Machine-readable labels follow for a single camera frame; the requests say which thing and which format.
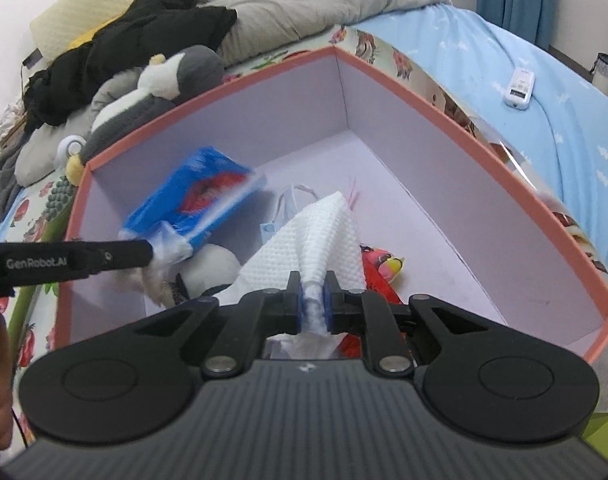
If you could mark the light blue face mask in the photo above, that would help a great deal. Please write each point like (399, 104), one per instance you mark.
(290, 202)

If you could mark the floral fruit-print plastic mat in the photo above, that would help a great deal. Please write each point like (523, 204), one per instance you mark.
(352, 145)

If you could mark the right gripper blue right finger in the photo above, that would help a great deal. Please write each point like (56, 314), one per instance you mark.
(393, 367)

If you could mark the grey penguin plush toy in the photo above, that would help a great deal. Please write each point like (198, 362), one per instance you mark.
(162, 85)

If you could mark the red foil snack packet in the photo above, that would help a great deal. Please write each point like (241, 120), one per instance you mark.
(370, 317)

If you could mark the yellow pillow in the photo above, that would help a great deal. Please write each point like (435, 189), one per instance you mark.
(85, 37)

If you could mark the green long-handled massage brush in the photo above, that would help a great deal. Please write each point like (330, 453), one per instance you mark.
(42, 259)

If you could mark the white remote control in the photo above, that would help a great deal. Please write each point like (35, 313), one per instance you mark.
(519, 92)

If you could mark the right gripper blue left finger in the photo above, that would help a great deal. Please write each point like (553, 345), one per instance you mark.
(246, 326)

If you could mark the light blue bed sheet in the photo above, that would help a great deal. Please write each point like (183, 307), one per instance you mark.
(563, 134)

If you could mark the white paper towel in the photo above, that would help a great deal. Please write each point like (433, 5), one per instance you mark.
(322, 237)

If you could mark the pink feathered bird toy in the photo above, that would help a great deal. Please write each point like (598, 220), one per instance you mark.
(381, 268)

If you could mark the black clothing pile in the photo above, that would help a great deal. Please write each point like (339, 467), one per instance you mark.
(146, 28)

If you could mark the dark grey blanket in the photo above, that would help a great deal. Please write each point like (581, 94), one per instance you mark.
(9, 186)

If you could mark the white lotion bottle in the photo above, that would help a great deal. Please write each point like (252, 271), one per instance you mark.
(68, 147)

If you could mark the small panda plush toy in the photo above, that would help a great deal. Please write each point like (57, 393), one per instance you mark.
(209, 272)

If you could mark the grey pillow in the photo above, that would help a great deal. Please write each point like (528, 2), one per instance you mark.
(36, 158)

